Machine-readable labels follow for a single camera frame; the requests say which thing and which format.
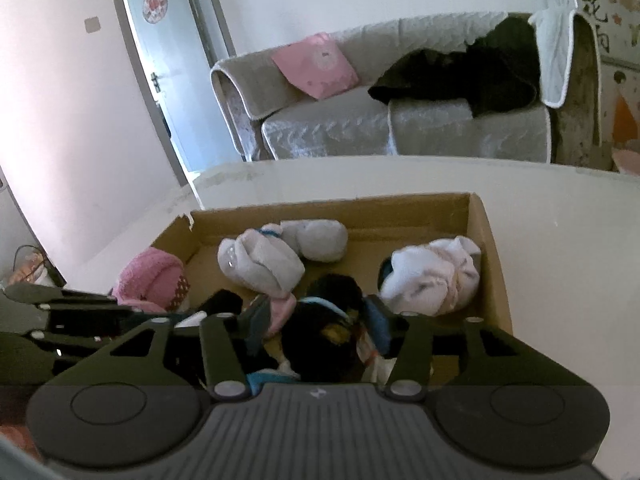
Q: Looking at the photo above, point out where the round red door decoration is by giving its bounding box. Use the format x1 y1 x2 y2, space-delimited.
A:
142 0 168 25

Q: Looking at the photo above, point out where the white pink sock bundle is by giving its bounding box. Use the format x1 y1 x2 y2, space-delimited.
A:
378 236 483 317

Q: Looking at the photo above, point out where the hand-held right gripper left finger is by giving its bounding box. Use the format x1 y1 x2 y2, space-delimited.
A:
47 301 273 402

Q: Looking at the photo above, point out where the blue sock bundle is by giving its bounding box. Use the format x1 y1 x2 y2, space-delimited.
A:
247 369 302 387

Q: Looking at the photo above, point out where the white door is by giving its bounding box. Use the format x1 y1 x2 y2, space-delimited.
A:
125 0 236 173

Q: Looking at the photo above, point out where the grey fuzzy sock bundle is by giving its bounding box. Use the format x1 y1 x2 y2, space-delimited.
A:
217 229 306 297

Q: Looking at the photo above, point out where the black sock bundle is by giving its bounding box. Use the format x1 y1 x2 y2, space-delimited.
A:
280 274 368 383

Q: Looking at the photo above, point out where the white desktop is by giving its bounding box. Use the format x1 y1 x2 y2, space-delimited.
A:
62 155 640 480

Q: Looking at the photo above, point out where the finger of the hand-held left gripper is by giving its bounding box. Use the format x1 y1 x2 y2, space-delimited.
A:
30 329 123 358
2 282 135 331

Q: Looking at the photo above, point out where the white quilted sofa cover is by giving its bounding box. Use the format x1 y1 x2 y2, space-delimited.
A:
527 0 581 108

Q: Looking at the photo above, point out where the cardboard box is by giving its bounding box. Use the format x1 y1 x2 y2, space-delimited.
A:
150 191 515 391

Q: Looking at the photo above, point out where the pink fuzzy sock bundle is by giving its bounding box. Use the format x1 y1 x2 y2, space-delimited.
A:
111 249 193 313

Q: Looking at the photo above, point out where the pink cushion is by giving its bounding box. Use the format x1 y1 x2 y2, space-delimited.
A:
271 32 360 100

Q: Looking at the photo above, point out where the black clothing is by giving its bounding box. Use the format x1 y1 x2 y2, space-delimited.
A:
367 15 541 118

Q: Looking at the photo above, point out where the pink stool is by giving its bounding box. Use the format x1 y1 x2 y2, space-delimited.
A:
612 144 640 177

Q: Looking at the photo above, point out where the grey sofa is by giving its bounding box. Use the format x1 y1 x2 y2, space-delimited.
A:
210 10 603 163

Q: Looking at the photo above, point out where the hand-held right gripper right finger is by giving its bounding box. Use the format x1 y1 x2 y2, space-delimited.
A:
364 299 591 401

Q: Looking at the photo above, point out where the grey door frame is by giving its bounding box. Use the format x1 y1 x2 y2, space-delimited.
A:
106 0 238 196

